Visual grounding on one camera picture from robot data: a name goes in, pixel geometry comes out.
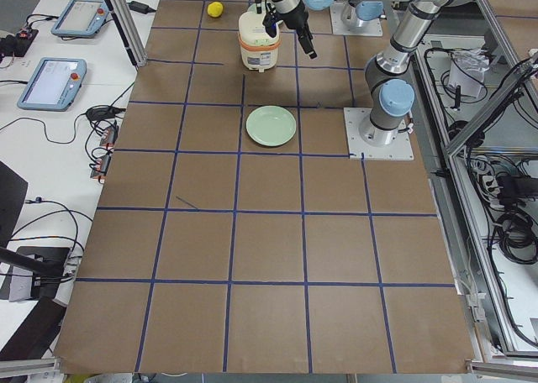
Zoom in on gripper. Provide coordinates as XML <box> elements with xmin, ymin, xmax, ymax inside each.
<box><xmin>262</xmin><ymin>0</ymin><xmax>317</xmax><ymax>60</ymax></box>

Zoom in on white rice cooker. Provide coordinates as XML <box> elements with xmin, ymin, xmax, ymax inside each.
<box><xmin>238</xmin><ymin>11</ymin><xmax>281</xmax><ymax>72</ymax></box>

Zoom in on yellow toy lemon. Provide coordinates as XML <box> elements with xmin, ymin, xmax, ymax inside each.
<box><xmin>207</xmin><ymin>1</ymin><xmax>224</xmax><ymax>18</ymax></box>

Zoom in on green plate near lemon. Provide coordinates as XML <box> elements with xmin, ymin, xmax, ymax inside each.
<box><xmin>246</xmin><ymin>106</ymin><xmax>297</xmax><ymax>147</ymax></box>

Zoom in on black power adapter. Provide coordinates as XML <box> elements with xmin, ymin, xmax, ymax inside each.
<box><xmin>128</xmin><ymin>1</ymin><xmax>156</xmax><ymax>14</ymax></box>

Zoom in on teach pendant far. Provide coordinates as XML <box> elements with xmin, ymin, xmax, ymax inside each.
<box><xmin>50</xmin><ymin>0</ymin><xmax>109</xmax><ymax>39</ymax></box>

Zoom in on teach pendant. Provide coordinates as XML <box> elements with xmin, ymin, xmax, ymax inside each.
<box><xmin>50</xmin><ymin>0</ymin><xmax>109</xmax><ymax>39</ymax></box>
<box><xmin>17</xmin><ymin>57</ymin><xmax>87</xmax><ymax>112</ymax></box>

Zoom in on teach pendant near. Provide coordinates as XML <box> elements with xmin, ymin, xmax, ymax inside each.
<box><xmin>17</xmin><ymin>57</ymin><xmax>87</xmax><ymax>112</ymax></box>

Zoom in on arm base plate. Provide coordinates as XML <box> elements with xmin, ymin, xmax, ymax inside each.
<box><xmin>330</xmin><ymin>1</ymin><xmax>384</xmax><ymax>37</ymax></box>
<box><xmin>344</xmin><ymin>108</ymin><xmax>414</xmax><ymax>161</ymax></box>

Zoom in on aluminium frame post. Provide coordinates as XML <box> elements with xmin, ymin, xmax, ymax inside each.
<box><xmin>103</xmin><ymin>0</ymin><xmax>147</xmax><ymax>68</ymax></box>

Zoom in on coiled black cables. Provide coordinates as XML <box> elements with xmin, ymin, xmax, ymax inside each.
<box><xmin>487</xmin><ymin>206</ymin><xmax>538</xmax><ymax>266</ymax></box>

